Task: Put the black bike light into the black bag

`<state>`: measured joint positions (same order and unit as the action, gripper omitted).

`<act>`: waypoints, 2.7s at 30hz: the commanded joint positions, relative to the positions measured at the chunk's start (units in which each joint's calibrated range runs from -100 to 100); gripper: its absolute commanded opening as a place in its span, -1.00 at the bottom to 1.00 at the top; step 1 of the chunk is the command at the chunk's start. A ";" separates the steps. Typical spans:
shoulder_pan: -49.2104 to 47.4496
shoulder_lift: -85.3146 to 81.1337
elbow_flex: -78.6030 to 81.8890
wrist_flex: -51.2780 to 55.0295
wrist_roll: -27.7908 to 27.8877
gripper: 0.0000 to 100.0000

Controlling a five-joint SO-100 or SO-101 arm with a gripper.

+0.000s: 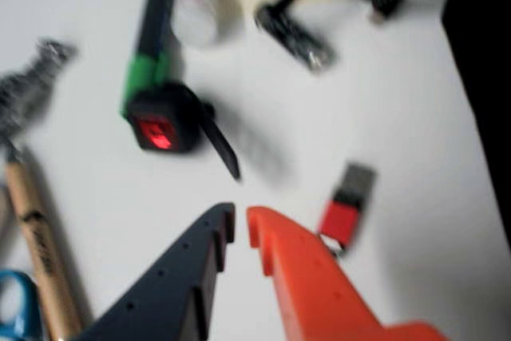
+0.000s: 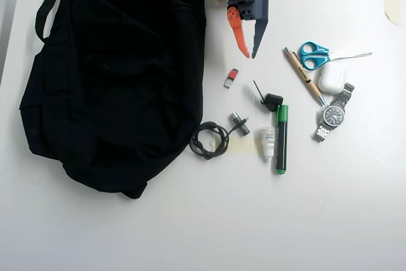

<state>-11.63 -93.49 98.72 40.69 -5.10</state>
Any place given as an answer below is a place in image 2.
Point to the green black marker pen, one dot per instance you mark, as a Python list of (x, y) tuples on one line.
[(281, 137)]

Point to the wooden ballpoint pen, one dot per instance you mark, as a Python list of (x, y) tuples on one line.
[(304, 75)]

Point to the black bike light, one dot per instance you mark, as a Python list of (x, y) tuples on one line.
[(273, 101)]

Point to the beige masking tape strip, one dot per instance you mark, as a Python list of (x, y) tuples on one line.
[(393, 4)]

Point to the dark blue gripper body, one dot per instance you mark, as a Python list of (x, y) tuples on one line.
[(254, 11)]

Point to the silver wristwatch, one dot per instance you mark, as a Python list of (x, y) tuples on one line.
[(333, 115)]

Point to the red USB stick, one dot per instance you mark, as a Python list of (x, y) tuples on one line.
[(231, 78)]

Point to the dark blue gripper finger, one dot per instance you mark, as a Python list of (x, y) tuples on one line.
[(258, 34)]

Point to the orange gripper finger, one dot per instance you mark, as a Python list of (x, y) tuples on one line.
[(238, 30)]

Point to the black fabric bag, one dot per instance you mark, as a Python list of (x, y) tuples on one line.
[(111, 77)]

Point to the white eye drop bottle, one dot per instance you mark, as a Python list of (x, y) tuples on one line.
[(268, 139)]

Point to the white earbuds case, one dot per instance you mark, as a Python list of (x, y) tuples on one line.
[(331, 79)]

